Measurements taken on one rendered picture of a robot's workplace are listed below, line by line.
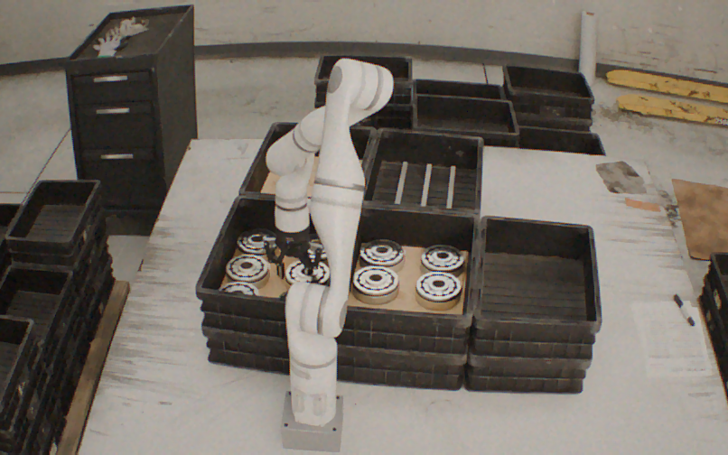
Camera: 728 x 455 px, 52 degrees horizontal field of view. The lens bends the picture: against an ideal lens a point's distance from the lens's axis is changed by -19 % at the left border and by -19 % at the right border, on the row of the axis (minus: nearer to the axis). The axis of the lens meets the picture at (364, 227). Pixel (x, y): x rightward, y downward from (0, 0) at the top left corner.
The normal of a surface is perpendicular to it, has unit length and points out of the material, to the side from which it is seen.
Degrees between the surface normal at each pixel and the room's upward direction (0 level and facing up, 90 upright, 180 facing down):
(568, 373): 90
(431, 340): 90
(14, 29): 90
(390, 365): 90
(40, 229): 0
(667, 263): 0
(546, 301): 0
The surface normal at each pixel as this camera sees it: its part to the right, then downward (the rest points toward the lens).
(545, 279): 0.01, -0.83
